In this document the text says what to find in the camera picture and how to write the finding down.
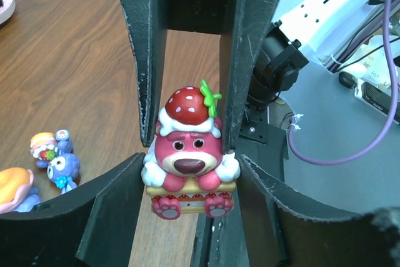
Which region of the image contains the purple bear toy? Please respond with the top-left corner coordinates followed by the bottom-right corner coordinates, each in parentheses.
top-left (30, 129), bottom-right (81, 194)

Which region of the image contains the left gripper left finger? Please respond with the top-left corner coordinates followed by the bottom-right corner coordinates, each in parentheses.
top-left (1, 153), bottom-right (144, 266)

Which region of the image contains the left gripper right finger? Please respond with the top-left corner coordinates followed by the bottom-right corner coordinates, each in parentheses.
top-left (239, 155), bottom-right (399, 266)

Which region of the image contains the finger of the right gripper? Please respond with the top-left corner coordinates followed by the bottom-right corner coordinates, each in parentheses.
top-left (220, 0), bottom-right (279, 153)
top-left (120, 0), bottom-right (168, 147)

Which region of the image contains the pink three-tier shelf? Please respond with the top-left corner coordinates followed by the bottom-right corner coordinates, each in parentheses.
top-left (0, 0), bottom-right (16, 25)

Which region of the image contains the strawberry cake toy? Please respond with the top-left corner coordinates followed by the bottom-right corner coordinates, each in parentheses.
top-left (141, 81), bottom-right (241, 220)

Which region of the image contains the purple octopus orange hat toy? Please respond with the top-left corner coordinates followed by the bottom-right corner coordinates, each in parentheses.
top-left (0, 167), bottom-right (41, 214)

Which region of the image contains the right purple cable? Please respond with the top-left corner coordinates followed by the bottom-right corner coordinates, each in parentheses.
top-left (287, 0), bottom-right (400, 166)

